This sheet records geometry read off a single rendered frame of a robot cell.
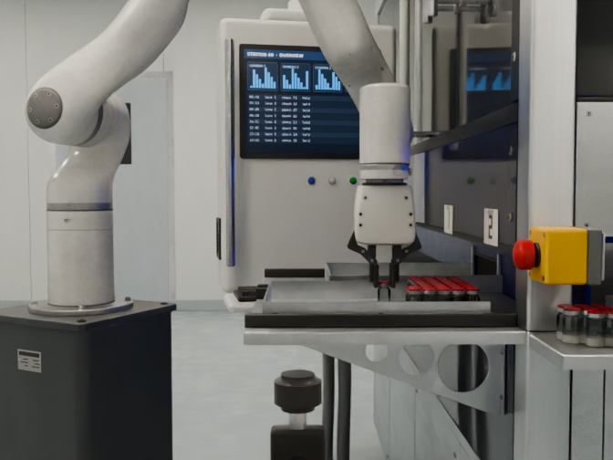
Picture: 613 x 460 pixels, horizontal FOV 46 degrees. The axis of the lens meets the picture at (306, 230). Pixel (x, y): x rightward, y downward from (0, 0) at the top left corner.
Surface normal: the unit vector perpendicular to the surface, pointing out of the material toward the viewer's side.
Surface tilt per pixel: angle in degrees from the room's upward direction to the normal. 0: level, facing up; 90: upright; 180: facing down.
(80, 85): 76
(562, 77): 90
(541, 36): 90
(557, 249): 90
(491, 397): 90
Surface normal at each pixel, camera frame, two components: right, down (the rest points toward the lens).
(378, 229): -0.01, 0.16
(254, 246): 0.19, 0.05
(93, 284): 0.59, 0.04
